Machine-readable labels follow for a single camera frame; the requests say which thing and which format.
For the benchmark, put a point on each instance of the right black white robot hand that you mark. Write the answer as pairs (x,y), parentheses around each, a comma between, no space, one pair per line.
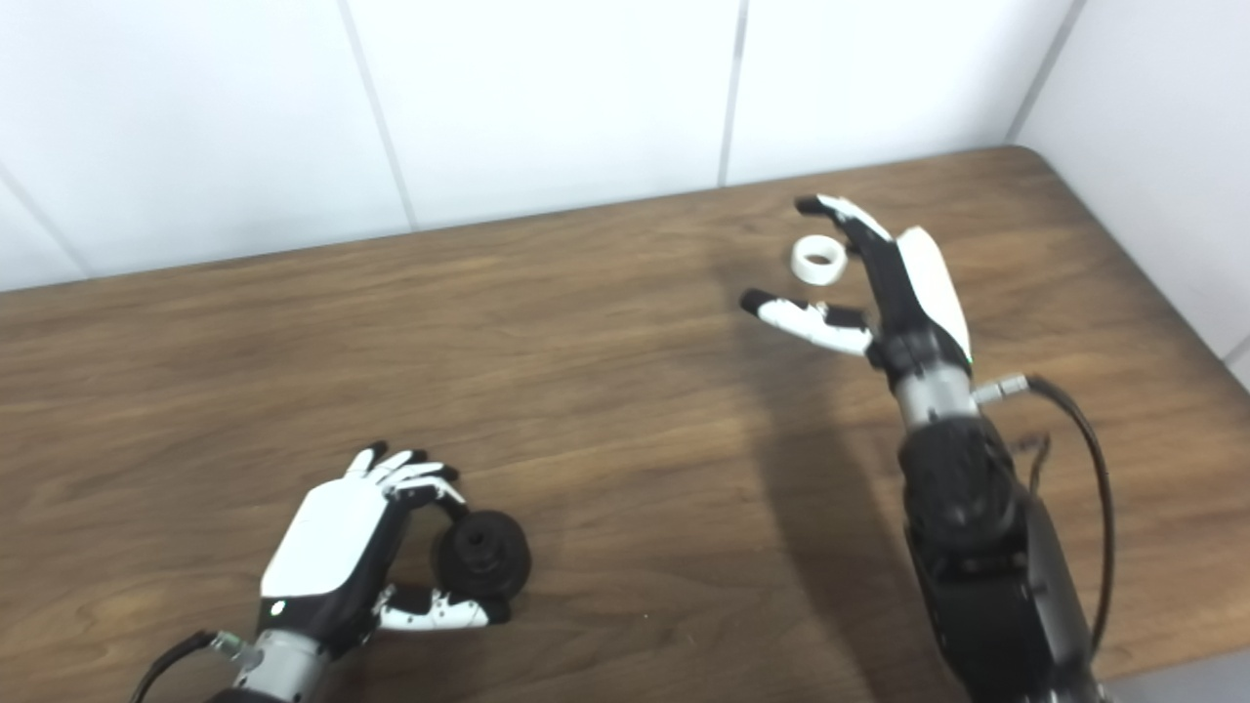
(923,293)

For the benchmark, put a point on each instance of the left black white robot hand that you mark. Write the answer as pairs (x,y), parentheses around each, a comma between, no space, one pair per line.
(332,537)

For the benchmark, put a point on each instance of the round black part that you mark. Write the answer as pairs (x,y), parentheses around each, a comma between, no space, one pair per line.
(488,557)

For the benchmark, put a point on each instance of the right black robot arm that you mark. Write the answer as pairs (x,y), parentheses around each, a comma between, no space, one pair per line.
(986,547)

